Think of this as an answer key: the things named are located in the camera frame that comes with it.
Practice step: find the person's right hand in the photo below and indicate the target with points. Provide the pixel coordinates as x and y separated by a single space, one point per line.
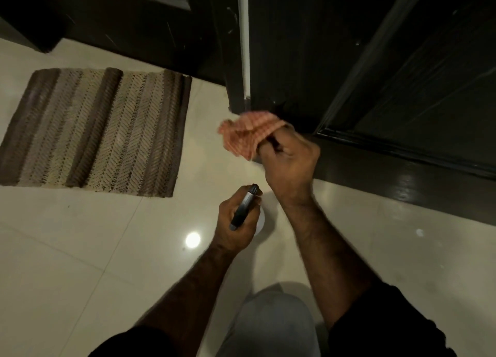
290 167

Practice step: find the person's left hand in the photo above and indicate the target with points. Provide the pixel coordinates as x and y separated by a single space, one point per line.
236 232

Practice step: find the white spray bottle black trigger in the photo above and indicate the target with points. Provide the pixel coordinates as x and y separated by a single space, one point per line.
248 209

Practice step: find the orange checked cloth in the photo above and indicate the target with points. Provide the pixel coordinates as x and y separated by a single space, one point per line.
244 134

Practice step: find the black wooden door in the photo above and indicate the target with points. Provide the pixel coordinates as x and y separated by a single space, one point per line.
348 58

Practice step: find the person's right forearm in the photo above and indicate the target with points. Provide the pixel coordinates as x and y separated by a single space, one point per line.
329 260

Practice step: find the person's left forearm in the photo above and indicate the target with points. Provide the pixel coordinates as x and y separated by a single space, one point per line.
182 302

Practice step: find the dark wooden side door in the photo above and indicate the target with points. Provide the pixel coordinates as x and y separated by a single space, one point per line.
228 58

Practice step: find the grey trousers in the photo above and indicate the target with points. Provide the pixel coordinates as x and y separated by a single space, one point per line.
271 325

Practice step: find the black left sleeve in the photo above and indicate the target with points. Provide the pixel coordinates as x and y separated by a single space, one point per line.
128 345

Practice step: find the brown striped doormat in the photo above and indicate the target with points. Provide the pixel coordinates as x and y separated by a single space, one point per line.
97 132

